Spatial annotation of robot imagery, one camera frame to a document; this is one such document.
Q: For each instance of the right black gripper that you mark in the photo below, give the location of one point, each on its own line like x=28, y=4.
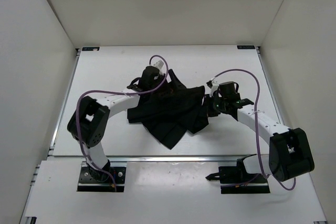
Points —
x=216, y=114

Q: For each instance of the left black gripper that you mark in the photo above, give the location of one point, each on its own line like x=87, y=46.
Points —
x=161, y=76

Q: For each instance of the black pleated skirt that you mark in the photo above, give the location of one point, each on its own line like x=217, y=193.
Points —
x=171, y=111

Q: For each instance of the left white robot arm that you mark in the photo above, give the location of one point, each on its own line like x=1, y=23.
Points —
x=89, y=121

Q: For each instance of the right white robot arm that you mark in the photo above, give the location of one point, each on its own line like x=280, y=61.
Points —
x=289, y=150

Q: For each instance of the right corner label sticker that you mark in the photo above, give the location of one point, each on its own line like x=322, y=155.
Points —
x=246, y=47

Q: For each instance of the corner label sticker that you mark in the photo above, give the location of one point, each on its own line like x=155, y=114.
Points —
x=90, y=49
x=246, y=47

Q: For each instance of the left corner label sticker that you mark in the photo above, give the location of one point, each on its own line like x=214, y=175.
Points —
x=90, y=49

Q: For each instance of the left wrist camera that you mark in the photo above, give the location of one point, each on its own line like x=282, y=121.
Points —
x=159, y=66

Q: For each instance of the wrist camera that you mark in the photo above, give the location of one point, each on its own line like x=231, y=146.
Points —
x=159, y=66
x=213, y=85

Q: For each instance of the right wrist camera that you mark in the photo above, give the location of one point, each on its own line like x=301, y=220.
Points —
x=213, y=85

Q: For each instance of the aluminium table rail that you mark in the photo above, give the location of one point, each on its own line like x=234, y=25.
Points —
x=174, y=159

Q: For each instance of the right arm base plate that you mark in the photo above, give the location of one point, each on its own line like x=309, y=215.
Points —
x=235, y=180

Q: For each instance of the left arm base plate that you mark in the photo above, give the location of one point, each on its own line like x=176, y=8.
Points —
x=91, y=181

